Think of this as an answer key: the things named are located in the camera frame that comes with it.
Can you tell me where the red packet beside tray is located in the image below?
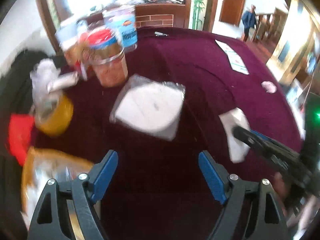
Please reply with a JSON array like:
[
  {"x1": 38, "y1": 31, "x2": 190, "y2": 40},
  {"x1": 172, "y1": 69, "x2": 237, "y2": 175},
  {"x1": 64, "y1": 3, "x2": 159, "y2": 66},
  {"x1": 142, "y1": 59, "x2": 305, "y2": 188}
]
[{"x1": 7, "y1": 114, "x2": 35, "y2": 166}]

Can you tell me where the white face mask bag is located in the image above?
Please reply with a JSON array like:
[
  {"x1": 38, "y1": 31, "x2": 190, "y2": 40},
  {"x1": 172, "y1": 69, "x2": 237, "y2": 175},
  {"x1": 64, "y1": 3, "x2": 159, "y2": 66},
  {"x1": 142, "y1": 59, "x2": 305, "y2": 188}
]
[{"x1": 109, "y1": 74, "x2": 185, "y2": 141}]

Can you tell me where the white plastic bag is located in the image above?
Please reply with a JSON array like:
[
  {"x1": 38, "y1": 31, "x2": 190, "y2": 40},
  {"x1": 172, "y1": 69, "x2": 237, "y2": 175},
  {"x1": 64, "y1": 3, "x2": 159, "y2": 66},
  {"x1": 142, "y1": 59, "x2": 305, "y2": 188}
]
[{"x1": 30, "y1": 59, "x2": 61, "y2": 106}]

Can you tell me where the black bag on chair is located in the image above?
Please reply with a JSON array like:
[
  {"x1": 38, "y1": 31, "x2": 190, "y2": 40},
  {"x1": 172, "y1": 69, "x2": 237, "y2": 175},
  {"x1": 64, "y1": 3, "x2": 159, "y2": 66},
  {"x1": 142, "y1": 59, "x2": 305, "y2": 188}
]
[{"x1": 0, "y1": 49, "x2": 51, "y2": 156}]

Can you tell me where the yellow tape roll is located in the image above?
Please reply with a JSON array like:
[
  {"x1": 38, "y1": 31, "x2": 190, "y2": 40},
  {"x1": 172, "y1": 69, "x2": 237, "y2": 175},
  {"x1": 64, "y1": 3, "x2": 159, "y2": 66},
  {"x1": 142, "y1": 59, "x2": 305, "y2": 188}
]
[{"x1": 35, "y1": 91, "x2": 74, "y2": 137}]

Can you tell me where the clear snack jar red lid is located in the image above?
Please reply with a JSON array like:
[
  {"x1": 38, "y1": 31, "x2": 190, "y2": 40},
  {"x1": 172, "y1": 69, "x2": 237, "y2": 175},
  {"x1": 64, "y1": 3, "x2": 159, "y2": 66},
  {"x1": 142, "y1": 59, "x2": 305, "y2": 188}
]
[{"x1": 81, "y1": 27, "x2": 128, "y2": 87}]

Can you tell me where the pink fluffy puff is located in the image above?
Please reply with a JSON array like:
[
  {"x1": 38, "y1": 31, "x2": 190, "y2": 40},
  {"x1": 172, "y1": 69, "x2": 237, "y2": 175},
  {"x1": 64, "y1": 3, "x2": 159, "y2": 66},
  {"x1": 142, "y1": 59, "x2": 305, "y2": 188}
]
[{"x1": 261, "y1": 81, "x2": 277, "y2": 94}]

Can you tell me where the person in blue jacket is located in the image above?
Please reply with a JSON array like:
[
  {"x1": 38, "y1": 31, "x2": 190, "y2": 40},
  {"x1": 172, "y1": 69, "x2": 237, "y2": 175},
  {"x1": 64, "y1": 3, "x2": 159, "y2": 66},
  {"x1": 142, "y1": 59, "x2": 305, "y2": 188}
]
[{"x1": 241, "y1": 5, "x2": 257, "y2": 42}]

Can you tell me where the yellow taped cardboard tray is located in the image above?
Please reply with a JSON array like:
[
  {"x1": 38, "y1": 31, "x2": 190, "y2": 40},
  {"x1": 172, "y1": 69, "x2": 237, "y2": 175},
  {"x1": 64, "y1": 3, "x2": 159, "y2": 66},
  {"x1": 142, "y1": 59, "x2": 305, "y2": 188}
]
[{"x1": 21, "y1": 146, "x2": 93, "y2": 228}]

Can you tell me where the wooden sideboard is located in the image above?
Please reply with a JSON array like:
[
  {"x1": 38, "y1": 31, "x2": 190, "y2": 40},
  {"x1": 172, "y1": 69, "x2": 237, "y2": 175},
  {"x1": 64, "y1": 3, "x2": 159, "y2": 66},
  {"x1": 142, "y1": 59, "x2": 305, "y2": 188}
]
[{"x1": 135, "y1": 3, "x2": 187, "y2": 28}]

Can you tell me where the small white packet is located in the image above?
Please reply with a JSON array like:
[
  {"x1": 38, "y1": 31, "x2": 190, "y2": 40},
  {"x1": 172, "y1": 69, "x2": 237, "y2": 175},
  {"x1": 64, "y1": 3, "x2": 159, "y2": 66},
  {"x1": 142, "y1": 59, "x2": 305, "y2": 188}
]
[{"x1": 219, "y1": 108, "x2": 250, "y2": 164}]

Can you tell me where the person right hand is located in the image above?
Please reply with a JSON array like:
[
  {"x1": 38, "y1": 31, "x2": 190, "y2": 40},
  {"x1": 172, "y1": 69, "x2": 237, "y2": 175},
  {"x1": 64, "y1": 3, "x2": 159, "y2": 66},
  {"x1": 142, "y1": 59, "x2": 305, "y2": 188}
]
[{"x1": 273, "y1": 172, "x2": 319, "y2": 230}]

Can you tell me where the red white carton box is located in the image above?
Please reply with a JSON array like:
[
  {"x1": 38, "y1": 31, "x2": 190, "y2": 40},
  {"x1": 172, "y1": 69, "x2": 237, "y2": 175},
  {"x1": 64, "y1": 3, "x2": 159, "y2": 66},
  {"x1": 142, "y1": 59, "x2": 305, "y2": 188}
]
[{"x1": 55, "y1": 21, "x2": 93, "y2": 81}]

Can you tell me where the paper leaflet on table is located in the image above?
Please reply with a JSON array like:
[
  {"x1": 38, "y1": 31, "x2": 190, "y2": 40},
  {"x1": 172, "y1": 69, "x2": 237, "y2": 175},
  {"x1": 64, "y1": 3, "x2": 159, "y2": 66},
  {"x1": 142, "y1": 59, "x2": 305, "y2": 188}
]
[{"x1": 215, "y1": 40, "x2": 249, "y2": 75}]

